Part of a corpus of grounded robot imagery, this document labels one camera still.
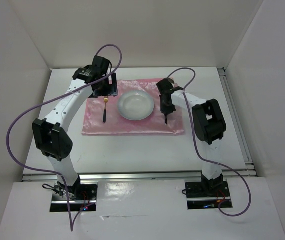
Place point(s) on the aluminium rail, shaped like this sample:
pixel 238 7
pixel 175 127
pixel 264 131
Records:
pixel 236 120
pixel 118 176

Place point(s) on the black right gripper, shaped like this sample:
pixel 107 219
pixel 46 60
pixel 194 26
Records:
pixel 165 110

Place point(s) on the pink satin rose cloth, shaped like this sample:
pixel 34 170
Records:
pixel 116 125

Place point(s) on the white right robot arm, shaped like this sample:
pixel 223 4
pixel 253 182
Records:
pixel 208 125

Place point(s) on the aluminium front rail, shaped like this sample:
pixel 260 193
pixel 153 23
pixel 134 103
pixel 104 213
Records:
pixel 118 176

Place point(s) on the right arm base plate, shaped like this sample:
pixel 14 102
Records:
pixel 198 199

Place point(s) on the gold fork black handle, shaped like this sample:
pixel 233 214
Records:
pixel 106 100

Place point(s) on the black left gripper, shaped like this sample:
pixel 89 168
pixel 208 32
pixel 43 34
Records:
pixel 110 89

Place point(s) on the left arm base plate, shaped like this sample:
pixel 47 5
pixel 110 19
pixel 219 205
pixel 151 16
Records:
pixel 85 199

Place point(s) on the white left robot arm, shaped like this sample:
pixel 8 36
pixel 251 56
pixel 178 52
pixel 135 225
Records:
pixel 51 133

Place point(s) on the white scalloped plate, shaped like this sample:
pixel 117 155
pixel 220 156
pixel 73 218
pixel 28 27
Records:
pixel 135 105

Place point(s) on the aluminium right side rail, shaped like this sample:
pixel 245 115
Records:
pixel 236 120

